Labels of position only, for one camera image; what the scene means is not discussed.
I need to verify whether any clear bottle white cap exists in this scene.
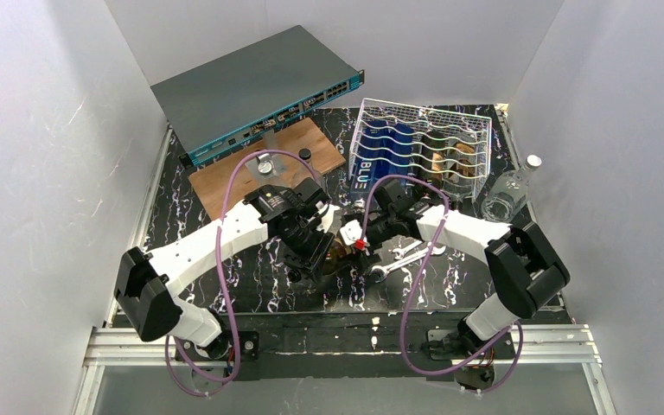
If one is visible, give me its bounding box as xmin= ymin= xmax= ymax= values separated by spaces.
xmin=257 ymin=160 xmax=287 ymax=188

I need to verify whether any dark wine bottle gold label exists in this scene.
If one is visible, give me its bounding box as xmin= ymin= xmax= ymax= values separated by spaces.
xmin=282 ymin=227 xmax=359 ymax=284

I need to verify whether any clear liquor bottle black cap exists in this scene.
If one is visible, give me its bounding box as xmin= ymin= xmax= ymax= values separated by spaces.
xmin=292 ymin=148 xmax=328 ymax=193

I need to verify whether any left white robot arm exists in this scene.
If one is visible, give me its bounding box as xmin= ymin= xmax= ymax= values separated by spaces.
xmin=113 ymin=178 xmax=339 ymax=347

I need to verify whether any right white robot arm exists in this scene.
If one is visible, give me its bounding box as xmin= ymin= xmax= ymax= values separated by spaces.
xmin=362 ymin=175 xmax=571 ymax=347

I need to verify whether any dark green lower wine bottle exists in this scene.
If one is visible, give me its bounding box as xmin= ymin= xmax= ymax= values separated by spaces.
xmin=416 ymin=130 xmax=448 ymax=188

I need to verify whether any small silver wrench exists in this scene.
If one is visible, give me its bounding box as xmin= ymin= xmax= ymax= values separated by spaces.
xmin=391 ymin=240 xmax=431 ymax=260

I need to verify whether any wooden board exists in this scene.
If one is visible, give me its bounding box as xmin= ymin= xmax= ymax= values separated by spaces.
xmin=189 ymin=118 xmax=346 ymax=220

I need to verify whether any large silver wrench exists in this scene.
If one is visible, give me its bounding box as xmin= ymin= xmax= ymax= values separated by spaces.
xmin=368 ymin=250 xmax=427 ymax=283

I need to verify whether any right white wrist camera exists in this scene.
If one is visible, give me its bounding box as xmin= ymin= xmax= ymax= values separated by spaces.
xmin=338 ymin=220 xmax=367 ymax=251

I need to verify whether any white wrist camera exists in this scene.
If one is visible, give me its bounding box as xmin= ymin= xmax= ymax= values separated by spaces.
xmin=316 ymin=204 xmax=342 ymax=234
xmin=338 ymin=220 xmax=367 ymax=251

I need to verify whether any silver metal stand bracket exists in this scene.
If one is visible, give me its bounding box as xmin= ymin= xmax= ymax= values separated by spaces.
xmin=245 ymin=131 xmax=287 ymax=187

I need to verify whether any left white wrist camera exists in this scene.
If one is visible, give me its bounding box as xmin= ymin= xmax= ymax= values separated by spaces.
xmin=316 ymin=204 xmax=342 ymax=234

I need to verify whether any white wire wine rack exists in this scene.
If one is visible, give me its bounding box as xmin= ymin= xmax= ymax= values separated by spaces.
xmin=348 ymin=98 xmax=493 ymax=201

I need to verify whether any grey network switch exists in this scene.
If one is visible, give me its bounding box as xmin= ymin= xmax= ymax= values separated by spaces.
xmin=151 ymin=25 xmax=365 ymax=169

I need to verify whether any black base frame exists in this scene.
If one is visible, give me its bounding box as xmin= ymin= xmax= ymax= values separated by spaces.
xmin=174 ymin=309 xmax=542 ymax=384

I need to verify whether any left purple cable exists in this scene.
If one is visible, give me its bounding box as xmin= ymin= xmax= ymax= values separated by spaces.
xmin=164 ymin=150 xmax=324 ymax=399

